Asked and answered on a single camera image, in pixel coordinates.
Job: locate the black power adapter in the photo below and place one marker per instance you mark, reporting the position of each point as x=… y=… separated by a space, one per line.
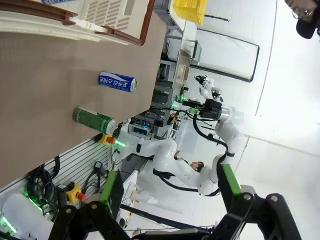
x=100 y=167

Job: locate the black pole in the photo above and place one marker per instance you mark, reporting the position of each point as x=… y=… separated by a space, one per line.
x=162 y=217

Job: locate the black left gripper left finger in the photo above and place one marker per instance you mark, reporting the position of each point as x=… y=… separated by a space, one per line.
x=115 y=195

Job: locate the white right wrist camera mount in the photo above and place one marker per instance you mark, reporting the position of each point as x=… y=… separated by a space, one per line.
x=217 y=93

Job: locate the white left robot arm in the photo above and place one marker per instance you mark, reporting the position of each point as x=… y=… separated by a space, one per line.
x=22 y=215

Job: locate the metal equipment rack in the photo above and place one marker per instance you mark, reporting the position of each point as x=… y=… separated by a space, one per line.
x=162 y=100

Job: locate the yellow emergency stop button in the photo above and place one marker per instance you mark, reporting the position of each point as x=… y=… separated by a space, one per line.
x=106 y=139
x=72 y=192

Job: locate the white slatted panel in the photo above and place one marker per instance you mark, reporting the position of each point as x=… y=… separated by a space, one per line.
x=75 y=160

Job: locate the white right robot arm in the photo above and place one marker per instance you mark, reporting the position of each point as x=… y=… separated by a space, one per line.
x=180 y=170

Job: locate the blue Pocari Sweat can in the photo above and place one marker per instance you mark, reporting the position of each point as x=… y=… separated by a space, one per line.
x=57 y=1
x=115 y=82

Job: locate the bystander with dark hair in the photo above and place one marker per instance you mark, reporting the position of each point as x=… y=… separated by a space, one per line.
x=197 y=166

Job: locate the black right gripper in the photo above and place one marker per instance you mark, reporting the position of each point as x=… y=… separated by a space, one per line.
x=212 y=108

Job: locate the cream folding crate brown rim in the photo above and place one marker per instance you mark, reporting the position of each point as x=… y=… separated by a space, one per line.
x=112 y=15

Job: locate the yellow plastic shopping basket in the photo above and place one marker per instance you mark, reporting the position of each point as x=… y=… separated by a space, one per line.
x=190 y=10

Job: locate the green Chilsung cider can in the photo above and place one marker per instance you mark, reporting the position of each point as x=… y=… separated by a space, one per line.
x=92 y=120

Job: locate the white panel black frame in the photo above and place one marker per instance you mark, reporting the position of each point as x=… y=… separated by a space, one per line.
x=225 y=55

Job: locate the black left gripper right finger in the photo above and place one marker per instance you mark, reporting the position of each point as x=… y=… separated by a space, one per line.
x=231 y=185

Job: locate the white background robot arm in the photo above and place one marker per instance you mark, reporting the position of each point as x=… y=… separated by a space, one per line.
x=206 y=85

